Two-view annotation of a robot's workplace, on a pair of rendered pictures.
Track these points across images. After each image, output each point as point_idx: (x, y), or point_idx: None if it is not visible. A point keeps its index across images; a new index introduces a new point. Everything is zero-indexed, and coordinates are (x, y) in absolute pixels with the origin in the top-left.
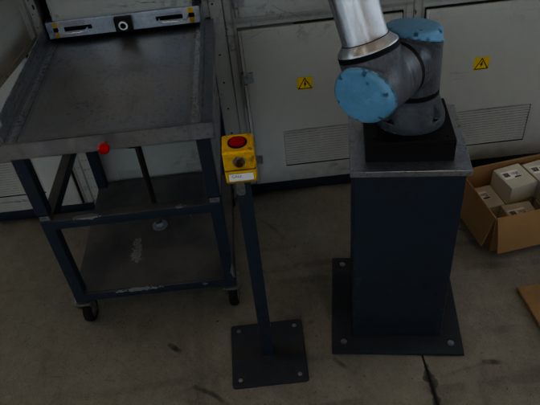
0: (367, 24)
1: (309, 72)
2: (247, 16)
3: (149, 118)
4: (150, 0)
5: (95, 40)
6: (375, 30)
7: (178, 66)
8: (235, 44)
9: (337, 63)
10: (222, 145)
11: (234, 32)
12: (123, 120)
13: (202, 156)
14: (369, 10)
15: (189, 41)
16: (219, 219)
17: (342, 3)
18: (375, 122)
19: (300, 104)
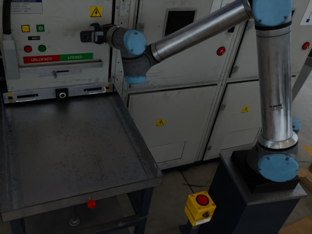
0: (289, 129)
1: (164, 116)
2: (137, 87)
3: (117, 175)
4: (82, 78)
5: (39, 104)
6: (290, 132)
7: (113, 127)
8: (125, 102)
9: (179, 111)
10: (195, 204)
11: (126, 95)
12: (99, 178)
13: (146, 194)
14: (290, 121)
15: (109, 106)
16: (143, 227)
17: (278, 118)
18: (250, 167)
19: (155, 133)
